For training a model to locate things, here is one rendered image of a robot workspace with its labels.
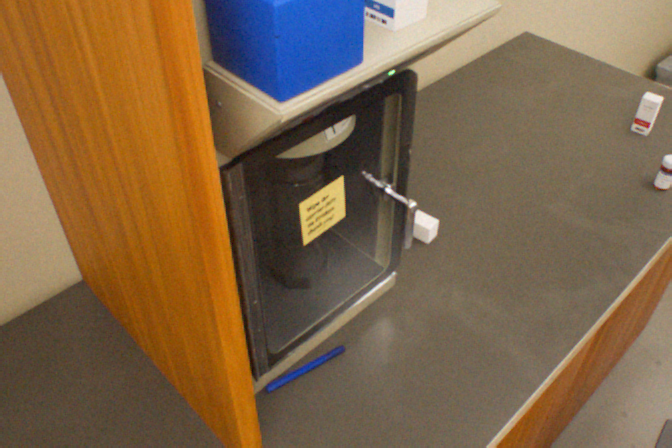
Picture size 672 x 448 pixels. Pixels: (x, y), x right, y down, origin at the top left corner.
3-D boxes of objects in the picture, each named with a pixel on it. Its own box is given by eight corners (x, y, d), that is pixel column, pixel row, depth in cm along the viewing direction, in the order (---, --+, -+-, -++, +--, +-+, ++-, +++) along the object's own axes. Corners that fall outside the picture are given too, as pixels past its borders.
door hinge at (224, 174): (250, 376, 91) (216, 167, 65) (263, 365, 92) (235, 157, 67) (256, 382, 90) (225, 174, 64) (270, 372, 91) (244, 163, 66)
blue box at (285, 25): (211, 62, 57) (198, -34, 51) (293, 28, 62) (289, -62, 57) (281, 105, 52) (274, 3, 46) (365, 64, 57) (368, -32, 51)
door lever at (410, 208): (390, 227, 97) (379, 235, 96) (394, 181, 91) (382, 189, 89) (416, 245, 94) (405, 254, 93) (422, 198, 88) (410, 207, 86)
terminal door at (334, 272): (255, 375, 91) (223, 162, 65) (395, 269, 107) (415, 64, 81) (259, 379, 91) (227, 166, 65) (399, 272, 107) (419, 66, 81)
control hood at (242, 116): (211, 150, 64) (198, 63, 57) (418, 46, 81) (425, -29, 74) (284, 204, 57) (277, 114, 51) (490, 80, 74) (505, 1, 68)
